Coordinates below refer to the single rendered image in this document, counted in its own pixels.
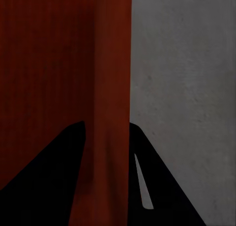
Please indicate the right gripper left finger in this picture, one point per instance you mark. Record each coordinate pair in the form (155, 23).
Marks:
(42, 193)

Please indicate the storage box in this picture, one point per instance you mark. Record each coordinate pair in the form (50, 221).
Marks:
(62, 62)

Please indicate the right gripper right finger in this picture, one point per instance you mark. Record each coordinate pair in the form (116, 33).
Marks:
(171, 206)

